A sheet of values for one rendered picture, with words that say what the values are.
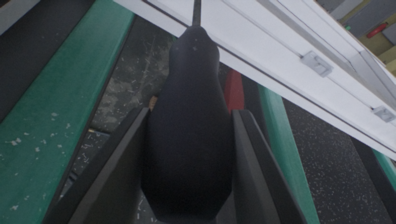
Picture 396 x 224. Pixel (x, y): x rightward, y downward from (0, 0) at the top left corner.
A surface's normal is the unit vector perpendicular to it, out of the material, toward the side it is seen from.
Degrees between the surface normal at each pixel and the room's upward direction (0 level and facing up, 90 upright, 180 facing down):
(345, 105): 90
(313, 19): 90
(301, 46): 90
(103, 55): 0
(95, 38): 0
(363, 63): 90
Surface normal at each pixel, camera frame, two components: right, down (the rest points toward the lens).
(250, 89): -0.84, -0.35
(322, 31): -0.03, 0.78
